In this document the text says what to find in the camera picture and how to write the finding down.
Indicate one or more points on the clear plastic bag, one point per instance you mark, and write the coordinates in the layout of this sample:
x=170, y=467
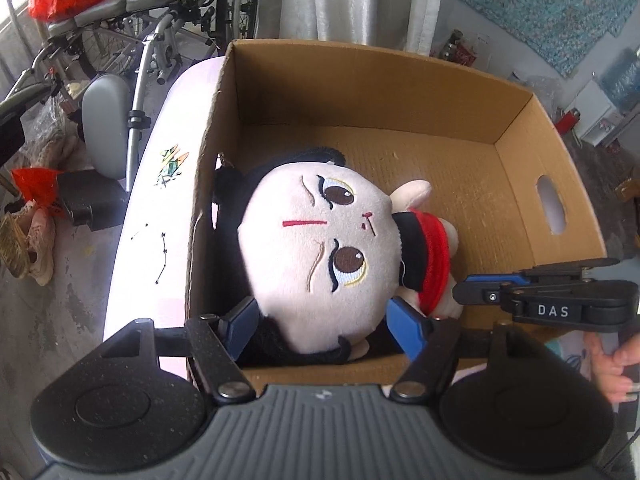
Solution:
x=537, y=87

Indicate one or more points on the brown cardboard box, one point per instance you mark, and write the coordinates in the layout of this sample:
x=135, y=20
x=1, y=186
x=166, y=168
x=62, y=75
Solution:
x=400, y=90

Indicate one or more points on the person's right hand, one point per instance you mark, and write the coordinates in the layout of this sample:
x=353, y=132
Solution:
x=612, y=375

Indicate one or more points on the small red plastic bag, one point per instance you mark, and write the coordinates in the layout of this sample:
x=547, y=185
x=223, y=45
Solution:
x=37, y=185

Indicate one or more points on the black wheelchair footplate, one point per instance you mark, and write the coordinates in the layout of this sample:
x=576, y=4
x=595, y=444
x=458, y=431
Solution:
x=10, y=135
x=95, y=200

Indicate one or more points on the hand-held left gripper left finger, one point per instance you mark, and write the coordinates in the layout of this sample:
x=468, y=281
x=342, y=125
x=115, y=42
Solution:
x=241, y=317

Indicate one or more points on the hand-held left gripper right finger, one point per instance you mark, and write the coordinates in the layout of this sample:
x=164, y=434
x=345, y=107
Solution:
x=407, y=326

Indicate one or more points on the group of glass bottles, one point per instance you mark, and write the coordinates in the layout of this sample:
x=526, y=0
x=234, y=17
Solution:
x=455, y=50

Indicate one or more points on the grey wheelchair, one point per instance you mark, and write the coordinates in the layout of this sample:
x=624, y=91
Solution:
x=107, y=125

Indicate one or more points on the small cardboard piece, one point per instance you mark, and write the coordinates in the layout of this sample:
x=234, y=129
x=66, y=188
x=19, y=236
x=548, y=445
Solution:
x=629, y=191

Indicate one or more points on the white water dispenser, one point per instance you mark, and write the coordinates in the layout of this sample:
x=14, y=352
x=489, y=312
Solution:
x=595, y=110

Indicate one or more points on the plush doll with black hair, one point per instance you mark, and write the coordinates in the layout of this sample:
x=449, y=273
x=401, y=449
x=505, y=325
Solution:
x=300, y=265

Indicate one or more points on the blue water bottle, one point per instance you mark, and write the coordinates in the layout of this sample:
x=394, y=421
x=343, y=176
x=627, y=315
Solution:
x=622, y=77

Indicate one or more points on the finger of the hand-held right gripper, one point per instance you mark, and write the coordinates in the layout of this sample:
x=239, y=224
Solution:
x=565, y=270
x=480, y=290

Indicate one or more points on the white curtain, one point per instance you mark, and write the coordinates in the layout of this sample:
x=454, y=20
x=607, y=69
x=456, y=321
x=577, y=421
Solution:
x=350, y=0

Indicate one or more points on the pink shoes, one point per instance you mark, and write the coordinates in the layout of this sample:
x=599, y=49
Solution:
x=42, y=245

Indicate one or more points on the small red bottle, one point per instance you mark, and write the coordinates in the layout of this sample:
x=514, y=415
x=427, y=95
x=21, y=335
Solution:
x=567, y=121

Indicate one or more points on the teal floral wall cloth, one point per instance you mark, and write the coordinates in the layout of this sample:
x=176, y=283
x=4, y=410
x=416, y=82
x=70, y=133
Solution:
x=545, y=5

